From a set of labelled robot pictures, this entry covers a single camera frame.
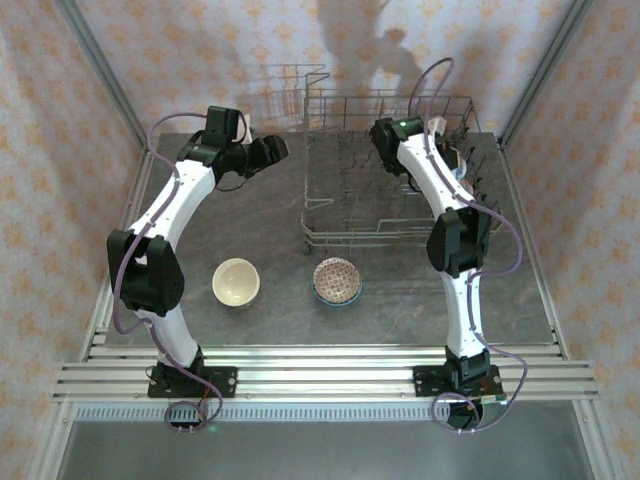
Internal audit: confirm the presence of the grey wire dish rack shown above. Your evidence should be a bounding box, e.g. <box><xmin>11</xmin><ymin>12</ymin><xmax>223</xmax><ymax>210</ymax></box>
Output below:
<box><xmin>298</xmin><ymin>63</ymin><xmax>501</xmax><ymax>255</ymax></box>

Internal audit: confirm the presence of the cream bowl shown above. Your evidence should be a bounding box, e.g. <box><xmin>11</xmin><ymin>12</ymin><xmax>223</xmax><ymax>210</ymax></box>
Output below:
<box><xmin>211</xmin><ymin>257</ymin><xmax>262</xmax><ymax>309</ymax></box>

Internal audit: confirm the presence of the red-brown patterned bowl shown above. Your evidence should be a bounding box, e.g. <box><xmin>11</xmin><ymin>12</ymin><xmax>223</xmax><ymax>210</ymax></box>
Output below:
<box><xmin>312</xmin><ymin>256</ymin><xmax>365</xmax><ymax>307</ymax></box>

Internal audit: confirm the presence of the grey metal panel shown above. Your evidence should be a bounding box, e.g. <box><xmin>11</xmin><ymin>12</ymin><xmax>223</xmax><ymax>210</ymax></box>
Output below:
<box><xmin>54</xmin><ymin>419</ymin><xmax>596</xmax><ymax>480</ymax></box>

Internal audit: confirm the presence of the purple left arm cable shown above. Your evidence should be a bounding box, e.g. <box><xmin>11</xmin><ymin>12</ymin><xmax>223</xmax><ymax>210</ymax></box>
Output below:
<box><xmin>112</xmin><ymin>110</ymin><xmax>225</xmax><ymax>435</ymax></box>

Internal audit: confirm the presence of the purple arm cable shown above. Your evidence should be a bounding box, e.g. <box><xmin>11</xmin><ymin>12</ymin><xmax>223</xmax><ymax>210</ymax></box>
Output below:
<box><xmin>407</xmin><ymin>56</ymin><xmax>529</xmax><ymax>435</ymax></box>
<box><xmin>112</xmin><ymin>110</ymin><xmax>225</xmax><ymax>435</ymax></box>

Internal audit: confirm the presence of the aluminium side rail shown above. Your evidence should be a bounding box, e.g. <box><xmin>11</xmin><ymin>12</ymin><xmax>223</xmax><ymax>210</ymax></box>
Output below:
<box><xmin>79</xmin><ymin>142</ymin><xmax>157</xmax><ymax>361</ymax></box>
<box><xmin>498</xmin><ymin>142</ymin><xmax>571</xmax><ymax>359</ymax></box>

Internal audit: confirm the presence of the aluminium corner post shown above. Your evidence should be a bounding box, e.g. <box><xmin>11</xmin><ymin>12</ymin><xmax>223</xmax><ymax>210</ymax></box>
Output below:
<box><xmin>52</xmin><ymin>0</ymin><xmax>151</xmax><ymax>151</ymax></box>
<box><xmin>499</xmin><ymin>0</ymin><xmax>599</xmax><ymax>146</ymax></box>

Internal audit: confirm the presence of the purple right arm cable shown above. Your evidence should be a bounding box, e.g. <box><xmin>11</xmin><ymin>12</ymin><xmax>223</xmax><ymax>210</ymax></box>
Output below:
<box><xmin>407</xmin><ymin>56</ymin><xmax>529</xmax><ymax>435</ymax></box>

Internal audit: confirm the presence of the narrow aluminium table edge rail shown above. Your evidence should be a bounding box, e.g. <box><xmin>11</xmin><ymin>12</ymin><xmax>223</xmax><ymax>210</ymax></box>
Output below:
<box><xmin>79</xmin><ymin>343</ymin><xmax>569</xmax><ymax>361</ymax></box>

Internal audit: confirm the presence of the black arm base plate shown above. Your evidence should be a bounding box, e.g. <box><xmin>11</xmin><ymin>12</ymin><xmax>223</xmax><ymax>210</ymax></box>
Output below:
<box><xmin>413</xmin><ymin>364</ymin><xmax>503</xmax><ymax>399</ymax></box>
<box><xmin>147</xmin><ymin>364</ymin><xmax>239</xmax><ymax>400</ymax></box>

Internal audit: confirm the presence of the wide aluminium front rail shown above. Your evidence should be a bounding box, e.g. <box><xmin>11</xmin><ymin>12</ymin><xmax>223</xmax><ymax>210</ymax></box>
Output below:
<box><xmin>52</xmin><ymin>358</ymin><xmax>601</xmax><ymax>401</ymax></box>

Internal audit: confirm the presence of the slotted grey cable duct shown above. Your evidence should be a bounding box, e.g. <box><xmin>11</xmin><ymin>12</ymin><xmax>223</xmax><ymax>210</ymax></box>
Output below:
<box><xmin>72</xmin><ymin>403</ymin><xmax>451</xmax><ymax>422</ymax></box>

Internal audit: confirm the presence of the aluminium frame leg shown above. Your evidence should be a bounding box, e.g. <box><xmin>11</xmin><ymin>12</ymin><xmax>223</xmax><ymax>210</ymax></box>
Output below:
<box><xmin>27</xmin><ymin>399</ymin><xmax>76</xmax><ymax>480</ymax></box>
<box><xmin>572</xmin><ymin>399</ymin><xmax>621</xmax><ymax>480</ymax></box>

